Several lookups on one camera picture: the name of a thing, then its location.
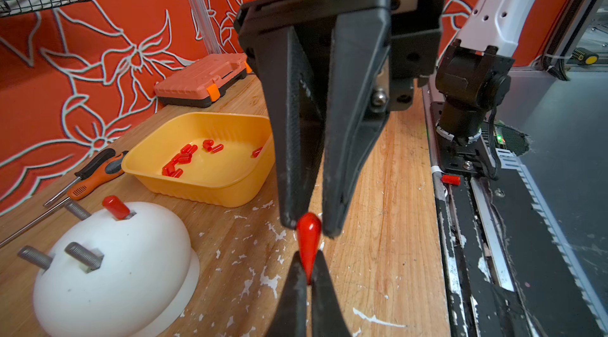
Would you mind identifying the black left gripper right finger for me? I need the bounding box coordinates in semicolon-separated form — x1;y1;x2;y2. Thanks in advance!
311;250;351;337

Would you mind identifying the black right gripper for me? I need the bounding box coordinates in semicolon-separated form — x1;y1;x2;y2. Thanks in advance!
234;0;445;238

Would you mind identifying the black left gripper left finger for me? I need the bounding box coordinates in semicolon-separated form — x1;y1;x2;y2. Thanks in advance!
265;252;308;336

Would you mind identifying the red screw protection sleeve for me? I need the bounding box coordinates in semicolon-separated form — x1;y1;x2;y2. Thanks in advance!
102;195;131;221

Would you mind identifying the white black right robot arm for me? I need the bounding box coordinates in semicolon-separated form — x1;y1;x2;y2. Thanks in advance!
234;0;537;238

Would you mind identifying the white dome screw fixture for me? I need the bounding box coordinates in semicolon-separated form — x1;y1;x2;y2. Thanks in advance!
33;202;200;336

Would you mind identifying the metal screw front left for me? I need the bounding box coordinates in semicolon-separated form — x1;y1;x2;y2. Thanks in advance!
64;242;104;270

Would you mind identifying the metal screw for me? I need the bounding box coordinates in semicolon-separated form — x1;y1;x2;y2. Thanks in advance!
64;242;104;270
64;199;91;221
17;246;52;270

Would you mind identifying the metal screw back right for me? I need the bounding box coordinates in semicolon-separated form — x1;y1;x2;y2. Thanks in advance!
64;199;91;221

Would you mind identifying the metal screw back left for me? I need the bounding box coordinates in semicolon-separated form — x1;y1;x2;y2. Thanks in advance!
17;246;52;270

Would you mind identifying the yellow plastic tray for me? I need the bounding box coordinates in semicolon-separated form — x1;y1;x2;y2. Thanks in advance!
122;112;275;208

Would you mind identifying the orange plastic tool case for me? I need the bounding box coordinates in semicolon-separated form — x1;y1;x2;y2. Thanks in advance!
155;54;248;108

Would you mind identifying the red clip on base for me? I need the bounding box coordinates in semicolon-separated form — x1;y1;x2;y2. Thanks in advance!
441;175;462;186

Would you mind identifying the small black screwdriver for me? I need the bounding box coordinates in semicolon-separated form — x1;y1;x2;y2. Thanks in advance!
44;148;117;208

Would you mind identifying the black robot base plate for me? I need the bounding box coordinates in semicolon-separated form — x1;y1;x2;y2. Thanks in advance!
423;89;607;336

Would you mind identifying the orange handled long screwdriver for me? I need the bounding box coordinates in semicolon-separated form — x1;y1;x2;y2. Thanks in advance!
1;150;128;248

